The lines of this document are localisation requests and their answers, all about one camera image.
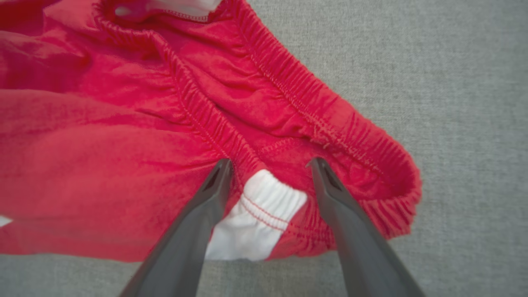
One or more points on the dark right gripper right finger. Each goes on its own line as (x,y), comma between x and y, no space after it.
(363,247)

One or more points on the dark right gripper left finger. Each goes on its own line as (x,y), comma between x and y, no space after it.
(185,247)

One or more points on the red shorts white side panels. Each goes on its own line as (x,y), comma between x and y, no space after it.
(103,123)

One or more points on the grey fabric sofa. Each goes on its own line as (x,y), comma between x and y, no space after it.
(453,103)

